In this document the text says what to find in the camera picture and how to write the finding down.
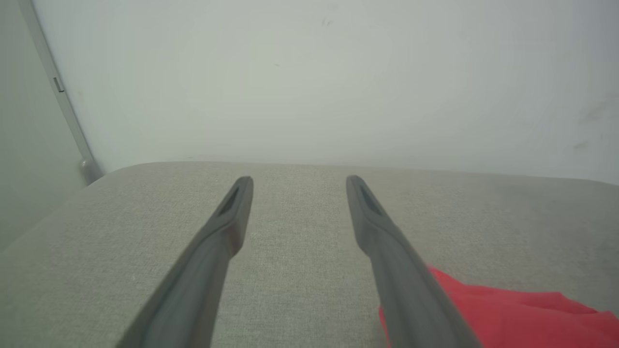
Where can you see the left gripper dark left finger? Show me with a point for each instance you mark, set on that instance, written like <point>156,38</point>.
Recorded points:
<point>193,290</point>

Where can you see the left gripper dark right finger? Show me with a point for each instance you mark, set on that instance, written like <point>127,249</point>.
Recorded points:
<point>406,295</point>

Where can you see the grey metal wall rail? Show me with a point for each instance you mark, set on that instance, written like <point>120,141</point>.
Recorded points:
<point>63,96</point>

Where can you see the red and white shirt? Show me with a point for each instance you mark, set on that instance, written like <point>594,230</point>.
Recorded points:
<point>508,319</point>

